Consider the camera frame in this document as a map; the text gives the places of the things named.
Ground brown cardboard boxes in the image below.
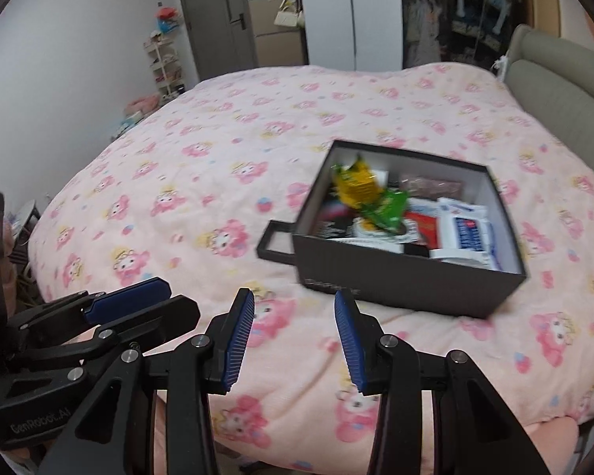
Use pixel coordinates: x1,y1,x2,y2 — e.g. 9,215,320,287
247,0,308,67

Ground pink plush toys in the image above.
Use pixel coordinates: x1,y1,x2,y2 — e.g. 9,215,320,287
111,94,159,139

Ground white wardrobe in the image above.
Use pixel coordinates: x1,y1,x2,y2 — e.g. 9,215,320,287
297,0,404,71

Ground yellow green snack packet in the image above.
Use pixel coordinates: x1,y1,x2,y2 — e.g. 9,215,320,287
331,154,409,233

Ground white shelf rack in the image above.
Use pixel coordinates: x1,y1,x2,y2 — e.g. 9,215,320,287
143,34,186,102

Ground red printed packet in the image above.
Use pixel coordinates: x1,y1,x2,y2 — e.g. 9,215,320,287
406,210,441,248

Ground pale hanging dress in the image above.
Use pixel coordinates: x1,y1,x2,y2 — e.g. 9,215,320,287
406,0,444,63

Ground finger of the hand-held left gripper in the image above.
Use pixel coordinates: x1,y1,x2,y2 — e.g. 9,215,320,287
7,277,171,331
5,294,201,373

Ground grey door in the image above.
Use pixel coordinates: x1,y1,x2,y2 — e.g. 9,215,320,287
175,0,258,82

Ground white blue tissue packet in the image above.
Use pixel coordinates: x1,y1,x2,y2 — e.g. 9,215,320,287
436,197,506,272

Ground pink printed blanket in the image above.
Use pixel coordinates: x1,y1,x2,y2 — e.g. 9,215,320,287
27,62,594,473

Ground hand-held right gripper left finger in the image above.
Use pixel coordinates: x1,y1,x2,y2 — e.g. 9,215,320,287
52,287,255,475

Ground black square frame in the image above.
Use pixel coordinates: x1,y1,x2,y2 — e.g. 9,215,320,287
256,218,298,267

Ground white handbag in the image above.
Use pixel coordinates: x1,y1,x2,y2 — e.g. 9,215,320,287
273,5,305,28

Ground dark open wardrobe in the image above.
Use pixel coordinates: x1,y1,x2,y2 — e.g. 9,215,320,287
398,0,530,70

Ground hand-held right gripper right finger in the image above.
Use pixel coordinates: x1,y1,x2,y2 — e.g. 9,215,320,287
333,289,552,475

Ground black cardboard box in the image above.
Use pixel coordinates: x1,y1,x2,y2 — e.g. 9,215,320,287
293,139,527,320

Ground red blue plush toy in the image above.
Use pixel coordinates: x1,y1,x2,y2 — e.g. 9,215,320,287
154,2,181,35

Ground grey green padded headboard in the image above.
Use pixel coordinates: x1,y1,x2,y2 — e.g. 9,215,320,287
502,24,594,149

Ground black booklet with pink arc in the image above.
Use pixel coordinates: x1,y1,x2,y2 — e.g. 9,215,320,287
313,193,357,241

